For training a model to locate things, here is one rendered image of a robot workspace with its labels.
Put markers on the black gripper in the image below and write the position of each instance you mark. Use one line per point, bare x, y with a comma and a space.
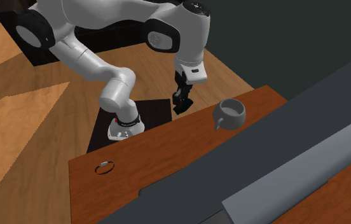
182, 81

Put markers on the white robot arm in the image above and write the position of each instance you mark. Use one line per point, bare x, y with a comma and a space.
95, 66

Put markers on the black robot stand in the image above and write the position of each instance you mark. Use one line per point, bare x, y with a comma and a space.
155, 113

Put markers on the brown wooden desk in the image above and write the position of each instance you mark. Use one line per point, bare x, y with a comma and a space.
163, 145

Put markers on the large dark grey flat panel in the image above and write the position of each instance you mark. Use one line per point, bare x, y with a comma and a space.
256, 149

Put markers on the black furniture block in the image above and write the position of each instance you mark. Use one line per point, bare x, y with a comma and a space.
110, 38

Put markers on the long light grey bar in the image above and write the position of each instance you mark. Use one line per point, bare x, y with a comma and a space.
302, 167

